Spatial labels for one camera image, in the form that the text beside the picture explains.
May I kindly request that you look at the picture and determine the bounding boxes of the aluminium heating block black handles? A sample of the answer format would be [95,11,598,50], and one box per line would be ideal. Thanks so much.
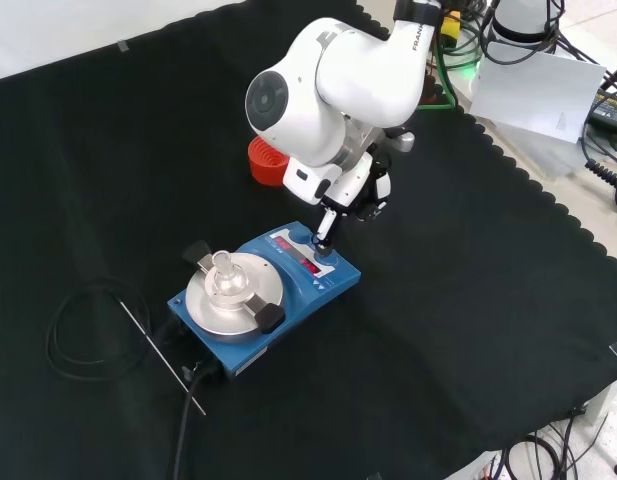
[181,239,285,346]

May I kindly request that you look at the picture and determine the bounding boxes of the thick black power cable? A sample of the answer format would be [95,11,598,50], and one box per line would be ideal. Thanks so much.
[171,360,224,480]

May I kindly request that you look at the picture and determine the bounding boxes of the coiled black cable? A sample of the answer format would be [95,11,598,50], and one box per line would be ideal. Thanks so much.
[584,157,617,221]

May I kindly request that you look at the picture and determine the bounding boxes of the black power adapter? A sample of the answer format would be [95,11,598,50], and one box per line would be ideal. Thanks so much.
[586,89,617,132]

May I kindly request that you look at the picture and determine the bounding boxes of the green cable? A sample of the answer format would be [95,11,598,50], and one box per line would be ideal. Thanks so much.
[417,29,484,111]

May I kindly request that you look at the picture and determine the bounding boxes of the thin steel probe rod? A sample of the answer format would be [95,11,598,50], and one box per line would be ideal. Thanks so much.
[116,298,208,417]

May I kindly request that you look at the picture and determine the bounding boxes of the black cloth bench cover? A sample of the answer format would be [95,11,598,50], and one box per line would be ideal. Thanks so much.
[0,0,617,480]

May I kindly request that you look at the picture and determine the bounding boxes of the thin black probe cable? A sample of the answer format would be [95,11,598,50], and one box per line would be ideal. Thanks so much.
[46,277,152,382]

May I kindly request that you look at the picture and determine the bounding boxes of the heater with blue base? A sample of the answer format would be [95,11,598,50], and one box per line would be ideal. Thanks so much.
[167,221,363,382]

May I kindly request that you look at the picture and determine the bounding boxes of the red ribbed round ring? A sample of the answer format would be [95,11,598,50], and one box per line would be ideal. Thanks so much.
[246,135,292,188]

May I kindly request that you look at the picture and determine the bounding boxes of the clear round-bottom glass flask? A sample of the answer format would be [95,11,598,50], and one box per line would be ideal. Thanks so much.
[203,251,249,312]

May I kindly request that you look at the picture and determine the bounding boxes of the pale white board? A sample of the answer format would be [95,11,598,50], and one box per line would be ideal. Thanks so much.
[469,49,608,146]

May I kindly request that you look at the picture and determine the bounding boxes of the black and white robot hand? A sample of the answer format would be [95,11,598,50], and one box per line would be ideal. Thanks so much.
[282,149,393,257]

